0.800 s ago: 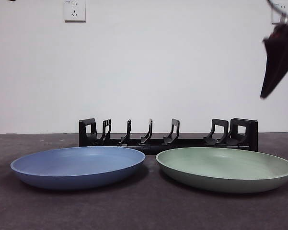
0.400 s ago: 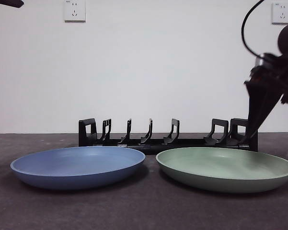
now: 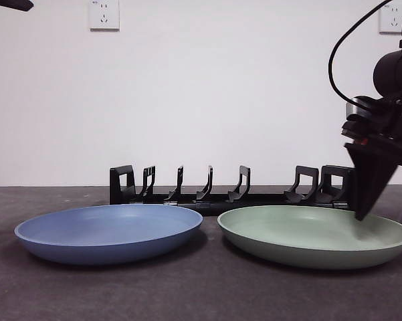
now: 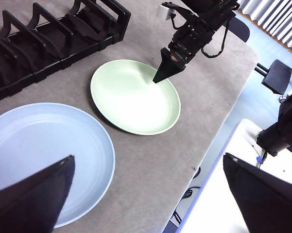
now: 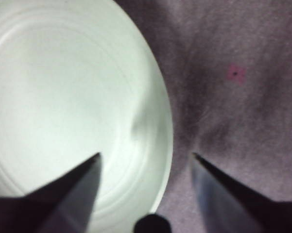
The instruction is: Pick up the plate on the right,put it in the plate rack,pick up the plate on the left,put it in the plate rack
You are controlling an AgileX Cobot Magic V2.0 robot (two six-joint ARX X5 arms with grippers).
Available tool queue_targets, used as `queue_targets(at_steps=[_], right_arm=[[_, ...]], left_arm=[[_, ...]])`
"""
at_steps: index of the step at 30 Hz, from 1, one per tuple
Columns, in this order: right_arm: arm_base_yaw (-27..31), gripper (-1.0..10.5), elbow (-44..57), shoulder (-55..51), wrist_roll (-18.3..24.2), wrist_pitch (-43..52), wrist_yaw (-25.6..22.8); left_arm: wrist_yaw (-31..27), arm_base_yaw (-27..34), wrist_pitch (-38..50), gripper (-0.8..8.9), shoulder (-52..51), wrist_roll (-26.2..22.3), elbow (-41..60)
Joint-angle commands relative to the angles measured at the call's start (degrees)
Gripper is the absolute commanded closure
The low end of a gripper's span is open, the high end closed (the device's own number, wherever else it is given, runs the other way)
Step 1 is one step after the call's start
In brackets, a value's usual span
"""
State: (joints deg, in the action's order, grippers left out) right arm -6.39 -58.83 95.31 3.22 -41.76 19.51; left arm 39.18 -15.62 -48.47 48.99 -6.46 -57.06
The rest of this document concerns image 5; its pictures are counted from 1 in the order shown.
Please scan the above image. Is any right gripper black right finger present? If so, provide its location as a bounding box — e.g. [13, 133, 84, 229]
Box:
[191, 152, 292, 233]

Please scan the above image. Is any pale green round plate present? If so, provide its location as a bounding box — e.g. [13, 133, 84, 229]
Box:
[0, 0, 174, 233]

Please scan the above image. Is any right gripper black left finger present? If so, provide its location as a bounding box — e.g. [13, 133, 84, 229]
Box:
[0, 152, 102, 233]

